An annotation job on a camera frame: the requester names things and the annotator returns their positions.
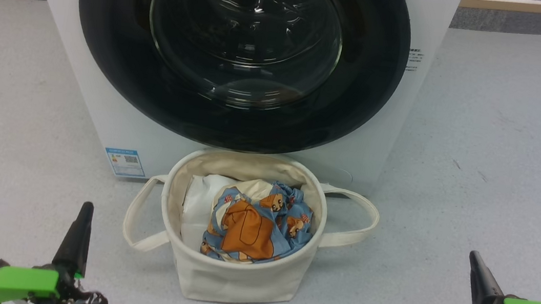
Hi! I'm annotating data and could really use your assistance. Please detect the black washer door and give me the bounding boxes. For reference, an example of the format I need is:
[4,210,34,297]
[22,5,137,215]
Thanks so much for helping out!
[63,0,417,170]

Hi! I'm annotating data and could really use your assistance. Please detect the blue bear print garment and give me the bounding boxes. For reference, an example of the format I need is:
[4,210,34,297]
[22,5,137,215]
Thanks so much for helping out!
[199,173,319,272]

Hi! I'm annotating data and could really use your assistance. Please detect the blue energy label sticker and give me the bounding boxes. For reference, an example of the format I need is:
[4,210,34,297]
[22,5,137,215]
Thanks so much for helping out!
[102,146,149,180]

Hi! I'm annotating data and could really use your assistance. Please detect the white garment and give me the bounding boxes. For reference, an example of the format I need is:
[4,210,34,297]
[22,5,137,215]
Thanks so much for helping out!
[177,170,247,257]

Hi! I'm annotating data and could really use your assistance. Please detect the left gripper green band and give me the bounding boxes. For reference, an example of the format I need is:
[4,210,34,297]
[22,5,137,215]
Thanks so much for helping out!
[0,191,110,304]

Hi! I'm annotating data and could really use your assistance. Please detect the round white filter cover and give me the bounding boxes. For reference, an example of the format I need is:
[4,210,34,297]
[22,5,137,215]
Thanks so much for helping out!
[321,165,355,187]

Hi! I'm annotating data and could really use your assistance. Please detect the cream canvas laundry basket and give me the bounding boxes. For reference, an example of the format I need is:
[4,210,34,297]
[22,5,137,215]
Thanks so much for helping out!
[115,138,386,304]

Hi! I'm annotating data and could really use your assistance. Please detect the white front-load washing machine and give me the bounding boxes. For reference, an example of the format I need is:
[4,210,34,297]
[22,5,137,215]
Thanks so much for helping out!
[0,0,464,217]

